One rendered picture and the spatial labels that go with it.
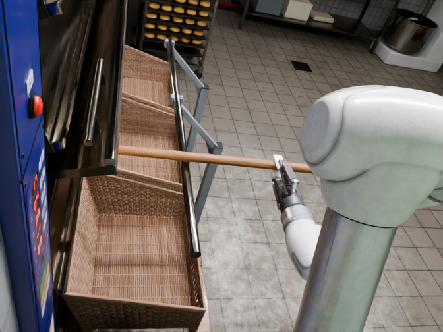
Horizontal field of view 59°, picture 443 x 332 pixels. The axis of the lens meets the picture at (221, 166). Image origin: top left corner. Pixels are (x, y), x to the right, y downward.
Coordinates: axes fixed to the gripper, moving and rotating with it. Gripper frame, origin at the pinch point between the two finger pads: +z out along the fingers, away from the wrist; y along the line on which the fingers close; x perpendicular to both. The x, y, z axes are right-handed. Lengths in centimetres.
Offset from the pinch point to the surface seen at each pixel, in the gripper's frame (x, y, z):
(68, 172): -61, -20, -32
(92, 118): -57, -27, -23
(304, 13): 185, 84, 432
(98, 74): -58, -28, -5
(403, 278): 147, 119, 34
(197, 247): -29.8, 2.3, -32.1
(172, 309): -29, 46, -26
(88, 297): -56, 37, -26
